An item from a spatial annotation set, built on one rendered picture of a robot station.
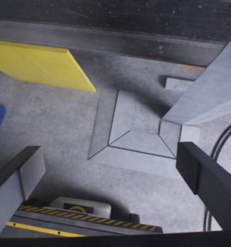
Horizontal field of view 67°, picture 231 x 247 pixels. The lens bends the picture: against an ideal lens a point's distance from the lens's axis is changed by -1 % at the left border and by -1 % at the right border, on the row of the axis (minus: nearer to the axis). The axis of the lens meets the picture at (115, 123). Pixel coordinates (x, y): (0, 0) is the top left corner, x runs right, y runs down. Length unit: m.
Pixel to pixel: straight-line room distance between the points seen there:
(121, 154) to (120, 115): 0.19
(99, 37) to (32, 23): 0.23
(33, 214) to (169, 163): 0.60
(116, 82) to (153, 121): 0.29
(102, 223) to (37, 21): 0.67
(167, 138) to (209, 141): 0.20
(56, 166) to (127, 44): 0.70
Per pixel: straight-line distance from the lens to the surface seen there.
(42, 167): 0.17
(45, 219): 0.70
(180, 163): 0.16
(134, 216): 0.85
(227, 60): 0.34
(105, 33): 0.60
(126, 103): 0.92
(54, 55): 0.67
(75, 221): 0.66
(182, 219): 0.99
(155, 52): 0.56
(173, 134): 0.91
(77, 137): 0.96
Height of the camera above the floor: 0.90
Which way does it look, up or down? 80 degrees down
